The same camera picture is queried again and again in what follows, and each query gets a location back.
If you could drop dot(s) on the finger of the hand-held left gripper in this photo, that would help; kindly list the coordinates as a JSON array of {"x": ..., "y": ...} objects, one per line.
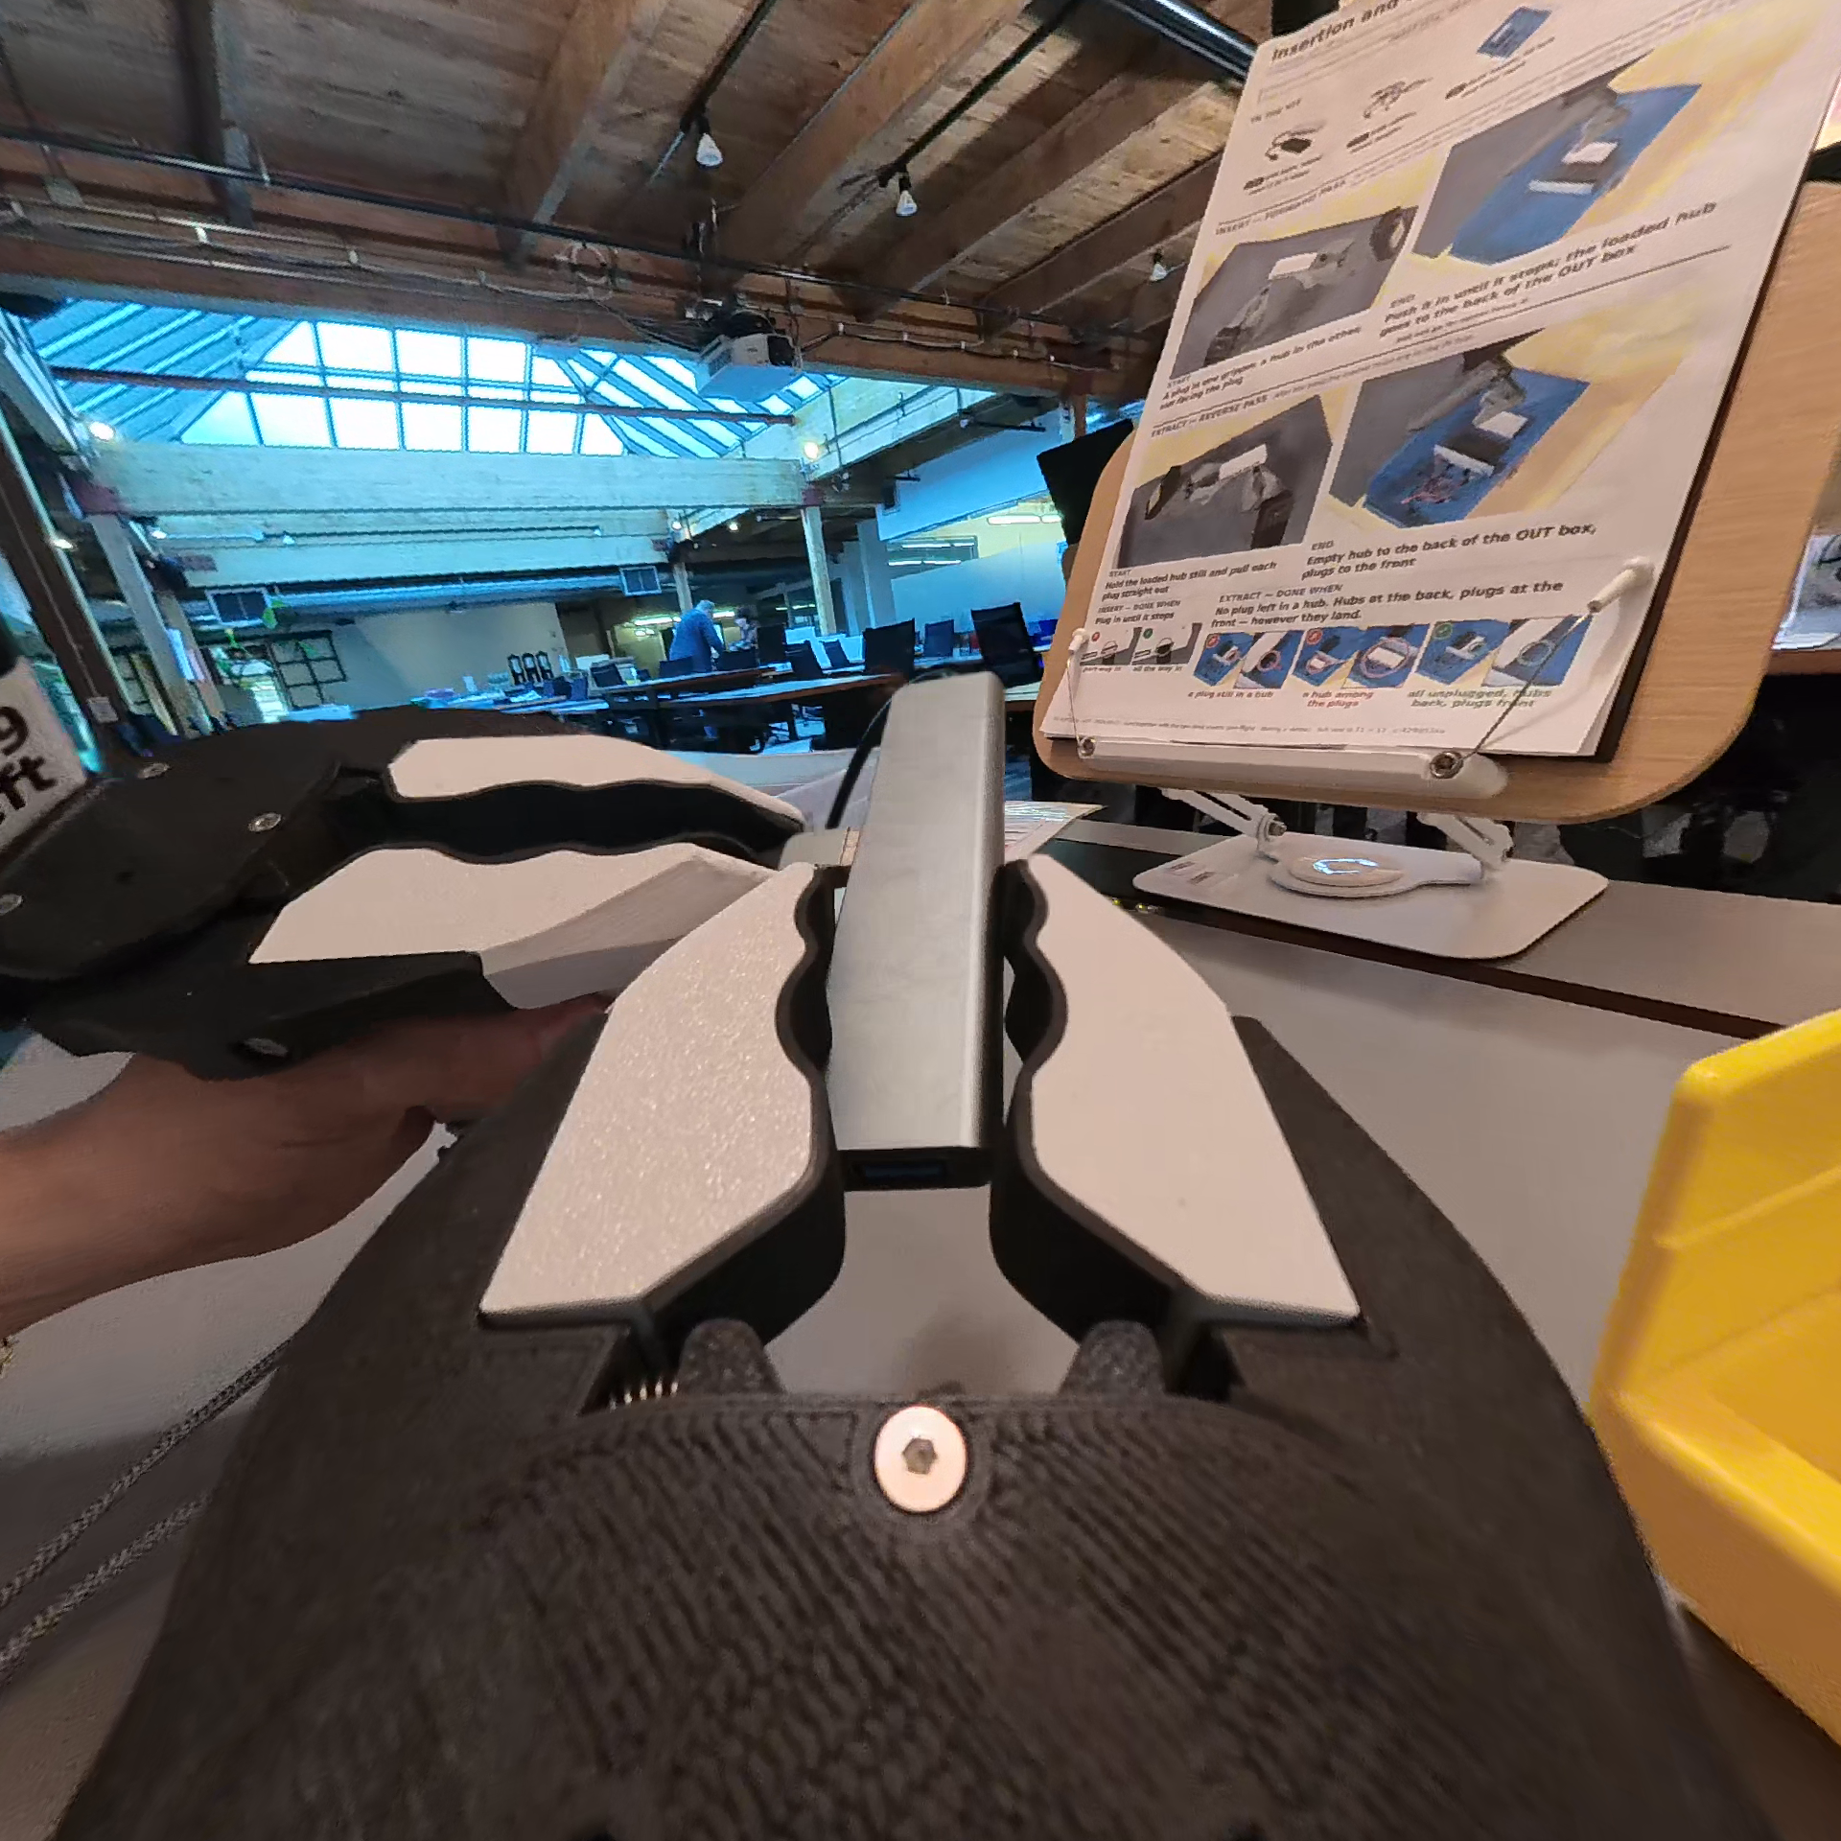
[
  {"x": 502, "y": 905},
  {"x": 575, "y": 770}
]

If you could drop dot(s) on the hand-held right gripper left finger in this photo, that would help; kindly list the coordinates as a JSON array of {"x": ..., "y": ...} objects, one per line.
[{"x": 662, "y": 1151}]

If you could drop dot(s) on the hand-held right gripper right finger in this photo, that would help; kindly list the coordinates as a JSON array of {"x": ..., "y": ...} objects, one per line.
[{"x": 1164, "y": 1151}]

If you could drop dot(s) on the grey usb hub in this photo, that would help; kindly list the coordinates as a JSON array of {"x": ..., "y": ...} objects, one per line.
[{"x": 922, "y": 934}]

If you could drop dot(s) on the person's left hand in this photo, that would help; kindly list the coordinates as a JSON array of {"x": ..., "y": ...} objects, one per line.
[{"x": 216, "y": 1180}]

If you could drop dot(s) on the paper with red label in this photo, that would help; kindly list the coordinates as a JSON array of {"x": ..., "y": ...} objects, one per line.
[{"x": 1050, "y": 832}]

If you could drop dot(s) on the glass skylight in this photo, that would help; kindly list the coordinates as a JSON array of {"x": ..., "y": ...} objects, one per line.
[{"x": 404, "y": 388}]

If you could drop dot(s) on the ceiling projector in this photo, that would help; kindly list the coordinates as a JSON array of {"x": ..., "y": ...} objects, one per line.
[{"x": 747, "y": 359}]

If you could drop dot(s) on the black office chair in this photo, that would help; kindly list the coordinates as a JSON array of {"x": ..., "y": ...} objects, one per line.
[{"x": 1006, "y": 640}]

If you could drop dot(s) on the yellow plastic bin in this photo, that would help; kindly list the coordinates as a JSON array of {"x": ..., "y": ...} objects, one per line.
[{"x": 1754, "y": 1293}]

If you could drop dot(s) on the printed instruction sheet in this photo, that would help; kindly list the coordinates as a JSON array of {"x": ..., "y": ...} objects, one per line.
[{"x": 1438, "y": 432}]

